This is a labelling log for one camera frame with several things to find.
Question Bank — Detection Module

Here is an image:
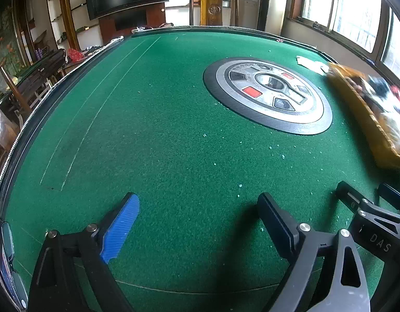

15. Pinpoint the wooden chair with carved emblem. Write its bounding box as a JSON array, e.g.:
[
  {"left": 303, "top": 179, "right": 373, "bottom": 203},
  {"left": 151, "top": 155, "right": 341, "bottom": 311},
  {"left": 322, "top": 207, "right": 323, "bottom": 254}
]
[{"left": 184, "top": 0, "right": 245, "bottom": 27}]

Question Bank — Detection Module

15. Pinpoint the red plastic bag on cabinet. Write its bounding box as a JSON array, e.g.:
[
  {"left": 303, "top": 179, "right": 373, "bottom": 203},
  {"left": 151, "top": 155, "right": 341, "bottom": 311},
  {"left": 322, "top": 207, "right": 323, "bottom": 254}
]
[{"left": 67, "top": 48, "right": 86, "bottom": 62}]

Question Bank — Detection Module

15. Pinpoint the wooden armchair with curved rail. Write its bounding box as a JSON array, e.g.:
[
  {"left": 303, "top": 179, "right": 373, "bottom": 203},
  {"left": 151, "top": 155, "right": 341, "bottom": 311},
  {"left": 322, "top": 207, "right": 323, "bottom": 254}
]
[{"left": 0, "top": 57, "right": 54, "bottom": 131}]

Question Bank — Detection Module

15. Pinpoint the yellow cardboard box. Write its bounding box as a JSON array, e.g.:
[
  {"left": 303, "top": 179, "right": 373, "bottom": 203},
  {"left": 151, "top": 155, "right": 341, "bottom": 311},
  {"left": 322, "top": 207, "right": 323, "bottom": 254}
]
[{"left": 326, "top": 62, "right": 400, "bottom": 170}]

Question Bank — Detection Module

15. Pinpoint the window with metal frame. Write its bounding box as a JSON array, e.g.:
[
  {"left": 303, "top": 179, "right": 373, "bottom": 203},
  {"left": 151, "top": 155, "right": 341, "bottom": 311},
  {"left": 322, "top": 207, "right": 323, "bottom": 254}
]
[{"left": 299, "top": 0, "right": 400, "bottom": 72}]

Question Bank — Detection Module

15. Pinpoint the round table control panel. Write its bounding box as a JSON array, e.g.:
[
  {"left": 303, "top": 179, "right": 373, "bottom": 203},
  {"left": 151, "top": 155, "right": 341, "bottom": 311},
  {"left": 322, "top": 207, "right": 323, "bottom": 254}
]
[{"left": 203, "top": 57, "right": 333, "bottom": 135}]

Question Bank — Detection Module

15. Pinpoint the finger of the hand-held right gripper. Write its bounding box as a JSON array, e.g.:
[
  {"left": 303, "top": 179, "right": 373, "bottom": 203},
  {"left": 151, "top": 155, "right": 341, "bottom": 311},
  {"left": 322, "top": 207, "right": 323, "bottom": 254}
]
[
  {"left": 378, "top": 183, "right": 400, "bottom": 209},
  {"left": 336, "top": 181, "right": 377, "bottom": 213}
]

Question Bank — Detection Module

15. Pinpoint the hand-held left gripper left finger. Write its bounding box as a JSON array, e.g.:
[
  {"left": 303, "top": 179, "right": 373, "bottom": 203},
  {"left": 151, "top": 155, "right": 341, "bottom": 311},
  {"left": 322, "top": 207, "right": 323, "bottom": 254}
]
[{"left": 27, "top": 192, "right": 140, "bottom": 312}]

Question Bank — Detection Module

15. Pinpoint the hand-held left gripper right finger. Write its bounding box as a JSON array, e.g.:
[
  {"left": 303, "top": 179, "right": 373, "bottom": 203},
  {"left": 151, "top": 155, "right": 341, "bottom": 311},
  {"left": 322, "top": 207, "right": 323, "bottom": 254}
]
[{"left": 257, "top": 192, "right": 371, "bottom": 312}]

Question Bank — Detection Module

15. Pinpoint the floral wall painting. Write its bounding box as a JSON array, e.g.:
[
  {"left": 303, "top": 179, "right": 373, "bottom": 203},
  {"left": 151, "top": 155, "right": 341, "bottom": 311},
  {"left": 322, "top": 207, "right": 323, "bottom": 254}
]
[{"left": 0, "top": 6, "right": 25, "bottom": 82}]

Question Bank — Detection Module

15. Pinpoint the white packet with red print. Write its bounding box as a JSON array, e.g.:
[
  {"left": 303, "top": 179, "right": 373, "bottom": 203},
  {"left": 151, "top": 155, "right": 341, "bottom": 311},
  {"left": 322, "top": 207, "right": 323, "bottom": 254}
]
[{"left": 297, "top": 56, "right": 318, "bottom": 68}]

